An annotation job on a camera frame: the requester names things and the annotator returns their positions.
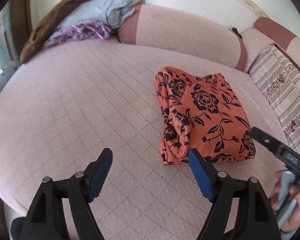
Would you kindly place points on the pink corner cushion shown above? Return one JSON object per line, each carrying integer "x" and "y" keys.
{"x": 266, "y": 32}

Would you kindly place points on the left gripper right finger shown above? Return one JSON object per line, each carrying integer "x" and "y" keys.
{"x": 240, "y": 208}

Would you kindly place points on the orange floral blouse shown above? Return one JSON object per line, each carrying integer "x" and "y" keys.
{"x": 202, "y": 113}

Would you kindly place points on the striped floral pillow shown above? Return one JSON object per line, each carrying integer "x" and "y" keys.
{"x": 279, "y": 81}

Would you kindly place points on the purple patterned garment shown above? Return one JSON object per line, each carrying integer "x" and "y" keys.
{"x": 77, "y": 32}

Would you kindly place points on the grey garment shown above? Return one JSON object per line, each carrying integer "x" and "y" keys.
{"x": 111, "y": 12}

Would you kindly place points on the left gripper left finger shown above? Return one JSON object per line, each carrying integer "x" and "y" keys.
{"x": 45, "y": 218}

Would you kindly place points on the person's right hand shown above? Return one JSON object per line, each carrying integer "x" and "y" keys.
{"x": 293, "y": 221}

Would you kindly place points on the pink bolster cushion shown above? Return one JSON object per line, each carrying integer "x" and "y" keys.
{"x": 182, "y": 32}

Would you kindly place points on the window with wooden frame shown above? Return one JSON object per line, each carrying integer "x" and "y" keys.
{"x": 9, "y": 61}

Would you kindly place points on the brown garment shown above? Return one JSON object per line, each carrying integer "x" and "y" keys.
{"x": 46, "y": 27}

